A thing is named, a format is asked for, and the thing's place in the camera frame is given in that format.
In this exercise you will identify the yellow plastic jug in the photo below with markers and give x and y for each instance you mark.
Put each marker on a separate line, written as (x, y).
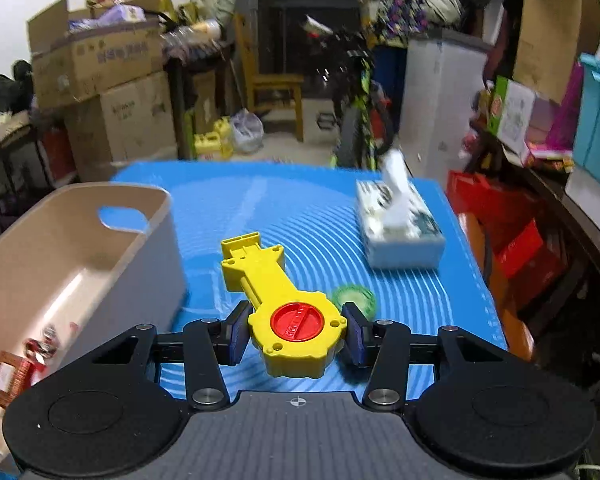
(210, 142)

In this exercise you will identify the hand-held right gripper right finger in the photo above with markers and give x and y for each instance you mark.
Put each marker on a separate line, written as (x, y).
(354, 332)

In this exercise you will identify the purple white plastic bag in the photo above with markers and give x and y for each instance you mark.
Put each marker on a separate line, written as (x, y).
(247, 130)

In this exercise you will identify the yellow toy launcher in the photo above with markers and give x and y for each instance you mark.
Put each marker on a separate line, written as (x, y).
(260, 280)

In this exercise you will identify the green round lid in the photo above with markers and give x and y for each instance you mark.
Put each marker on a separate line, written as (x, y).
(360, 297)

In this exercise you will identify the open printed cardboard box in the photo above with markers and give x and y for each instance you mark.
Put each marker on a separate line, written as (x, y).
(105, 60)

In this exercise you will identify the tall cardboard box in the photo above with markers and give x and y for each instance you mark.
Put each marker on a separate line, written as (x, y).
(550, 40)

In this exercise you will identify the blue baking mat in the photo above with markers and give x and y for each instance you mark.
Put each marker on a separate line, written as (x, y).
(305, 210)

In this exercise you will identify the black metal rack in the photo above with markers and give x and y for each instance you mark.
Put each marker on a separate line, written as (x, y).
(30, 145)

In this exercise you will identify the brown patterned box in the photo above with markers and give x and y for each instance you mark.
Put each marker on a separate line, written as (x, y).
(15, 365)

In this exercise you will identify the pink gift box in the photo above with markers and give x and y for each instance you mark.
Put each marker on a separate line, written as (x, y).
(565, 110)

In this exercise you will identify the green and white box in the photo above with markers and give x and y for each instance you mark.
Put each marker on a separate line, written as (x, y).
(515, 110)

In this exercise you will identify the brown wooden desk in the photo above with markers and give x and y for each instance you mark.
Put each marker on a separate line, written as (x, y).
(200, 55)

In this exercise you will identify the floral garment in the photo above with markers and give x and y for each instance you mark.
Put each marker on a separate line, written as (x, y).
(400, 15)

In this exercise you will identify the red shopping bag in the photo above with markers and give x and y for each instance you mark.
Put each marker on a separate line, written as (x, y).
(510, 240)

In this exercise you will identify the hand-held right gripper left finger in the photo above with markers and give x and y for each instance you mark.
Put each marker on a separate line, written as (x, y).
(237, 332)

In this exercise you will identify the white tissue box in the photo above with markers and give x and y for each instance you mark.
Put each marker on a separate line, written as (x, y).
(405, 250)

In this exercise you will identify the white foam box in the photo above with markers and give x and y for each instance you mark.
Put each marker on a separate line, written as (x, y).
(595, 190)

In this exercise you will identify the pink plastic basket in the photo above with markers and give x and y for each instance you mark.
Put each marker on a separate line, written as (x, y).
(80, 260)

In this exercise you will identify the orange shopping bag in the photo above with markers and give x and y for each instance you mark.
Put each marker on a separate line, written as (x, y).
(517, 330)

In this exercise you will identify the yellow wooden chair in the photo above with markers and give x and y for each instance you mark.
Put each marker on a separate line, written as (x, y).
(275, 85)

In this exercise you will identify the large plain cardboard box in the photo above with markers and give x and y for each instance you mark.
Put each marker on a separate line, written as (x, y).
(130, 120)

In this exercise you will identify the dark wooden side table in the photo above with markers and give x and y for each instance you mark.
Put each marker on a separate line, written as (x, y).
(580, 230)

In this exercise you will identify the black bicycle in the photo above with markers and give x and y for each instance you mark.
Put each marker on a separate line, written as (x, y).
(352, 130)

